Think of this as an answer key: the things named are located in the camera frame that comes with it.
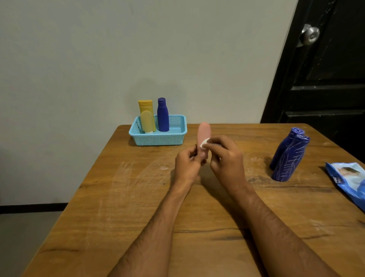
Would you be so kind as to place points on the person's left hand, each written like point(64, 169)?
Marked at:
point(186, 168)

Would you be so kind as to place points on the person's right hand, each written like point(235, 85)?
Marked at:
point(228, 168)

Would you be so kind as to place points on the blue plastic basket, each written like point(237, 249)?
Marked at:
point(176, 134)

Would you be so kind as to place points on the pale yellow rounded bottle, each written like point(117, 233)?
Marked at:
point(146, 122)

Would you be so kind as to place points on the peach pink bottle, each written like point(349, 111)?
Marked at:
point(204, 131)

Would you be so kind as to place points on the small blue patterned bottle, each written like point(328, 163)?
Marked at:
point(163, 115)

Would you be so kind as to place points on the silver door knob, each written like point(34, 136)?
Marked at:
point(310, 35)

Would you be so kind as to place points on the black baseboard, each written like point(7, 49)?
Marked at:
point(31, 208)

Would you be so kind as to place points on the black panel door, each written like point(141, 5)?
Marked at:
point(322, 65)

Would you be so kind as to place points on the white wipe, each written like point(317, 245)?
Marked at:
point(204, 141)

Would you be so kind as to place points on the person's right forearm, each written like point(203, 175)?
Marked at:
point(285, 237)

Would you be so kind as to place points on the person's left forearm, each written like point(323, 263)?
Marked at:
point(151, 237)

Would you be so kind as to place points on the blue wet wipes pack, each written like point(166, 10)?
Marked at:
point(348, 179)

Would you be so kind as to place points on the wooden table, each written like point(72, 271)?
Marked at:
point(114, 205)

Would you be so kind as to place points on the yellow capped bottle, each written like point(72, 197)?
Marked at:
point(146, 105)

